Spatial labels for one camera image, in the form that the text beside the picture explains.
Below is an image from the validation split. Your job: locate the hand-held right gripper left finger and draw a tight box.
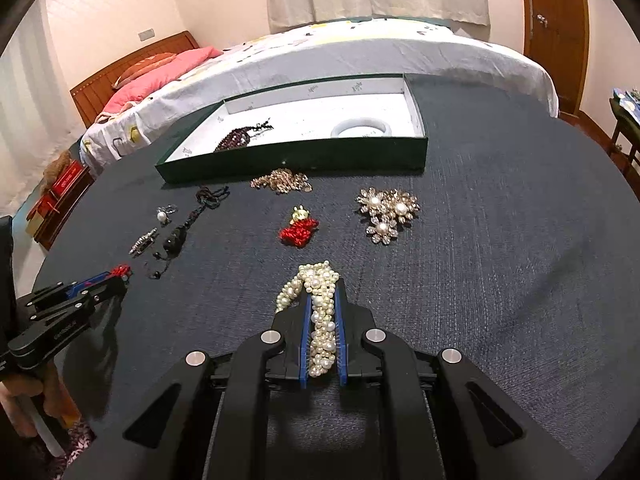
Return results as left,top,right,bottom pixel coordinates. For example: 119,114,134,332
62,294,313,480

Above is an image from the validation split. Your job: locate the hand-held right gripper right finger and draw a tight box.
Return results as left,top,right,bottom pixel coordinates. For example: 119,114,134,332
334,280,596,480

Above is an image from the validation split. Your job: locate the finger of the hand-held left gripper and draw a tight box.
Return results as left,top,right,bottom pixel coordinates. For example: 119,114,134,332
15,271,120,312
27,278,129,331

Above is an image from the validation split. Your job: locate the rhinestone hair clip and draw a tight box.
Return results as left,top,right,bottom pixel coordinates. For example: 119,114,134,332
129,227,159,257

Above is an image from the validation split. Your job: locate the white pearl necklace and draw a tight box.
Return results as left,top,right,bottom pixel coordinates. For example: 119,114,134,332
275,260,342,378

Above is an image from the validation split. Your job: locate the black cord pendant necklace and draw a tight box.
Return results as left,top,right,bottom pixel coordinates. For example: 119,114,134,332
147,185,231,281

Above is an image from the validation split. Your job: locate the red knot charm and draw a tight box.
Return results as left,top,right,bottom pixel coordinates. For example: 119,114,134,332
279,206,319,248

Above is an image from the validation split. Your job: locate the gold pearl flower brooch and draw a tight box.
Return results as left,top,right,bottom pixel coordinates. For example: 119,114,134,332
356,187,420,245

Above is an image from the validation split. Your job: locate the rose gold chain bracelet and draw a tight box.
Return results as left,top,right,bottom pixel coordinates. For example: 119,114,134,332
250,169,313,195

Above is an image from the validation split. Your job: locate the green box with white lining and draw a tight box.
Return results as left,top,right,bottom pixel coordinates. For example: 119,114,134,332
154,72,430,187

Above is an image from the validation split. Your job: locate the person's left hand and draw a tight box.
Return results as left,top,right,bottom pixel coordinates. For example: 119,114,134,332
0,374,82,441

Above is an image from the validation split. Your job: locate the wooden nightstand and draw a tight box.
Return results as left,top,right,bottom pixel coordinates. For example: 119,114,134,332
25,165,96,251

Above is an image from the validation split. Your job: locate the red gift box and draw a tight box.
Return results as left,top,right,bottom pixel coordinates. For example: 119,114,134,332
50,160,88,197

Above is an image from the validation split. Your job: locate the floral patterned cloth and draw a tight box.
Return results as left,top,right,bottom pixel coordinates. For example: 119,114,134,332
50,420,97,480

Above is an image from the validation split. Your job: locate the brown teddy bear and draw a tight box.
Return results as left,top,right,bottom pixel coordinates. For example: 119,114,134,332
42,150,71,196

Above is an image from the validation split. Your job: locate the wooden headboard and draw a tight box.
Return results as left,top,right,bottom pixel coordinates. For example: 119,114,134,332
70,30,201,128

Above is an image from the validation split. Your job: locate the pink pillow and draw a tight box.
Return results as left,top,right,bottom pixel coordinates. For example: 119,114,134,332
102,47,223,116

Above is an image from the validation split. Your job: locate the white jade bangle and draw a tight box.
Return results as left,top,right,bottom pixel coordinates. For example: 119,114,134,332
330,116,396,139

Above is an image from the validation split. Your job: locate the orange patterned pillow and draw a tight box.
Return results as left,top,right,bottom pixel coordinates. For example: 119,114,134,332
112,52,178,91

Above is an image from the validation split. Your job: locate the bed with patterned white sheet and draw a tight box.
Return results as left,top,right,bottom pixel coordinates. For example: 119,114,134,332
80,14,560,168

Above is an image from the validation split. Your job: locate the dark wooden chair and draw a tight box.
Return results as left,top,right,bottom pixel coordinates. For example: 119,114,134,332
607,87,640,181

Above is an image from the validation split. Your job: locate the brown wooden door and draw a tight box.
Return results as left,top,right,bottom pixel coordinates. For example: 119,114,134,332
520,0,601,121

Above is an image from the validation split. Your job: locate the sheer white wall curtain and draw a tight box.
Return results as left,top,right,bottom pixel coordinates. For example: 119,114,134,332
0,5,83,216

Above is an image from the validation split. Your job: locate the dark red bead bracelet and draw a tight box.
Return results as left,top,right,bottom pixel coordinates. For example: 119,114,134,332
214,117,275,153

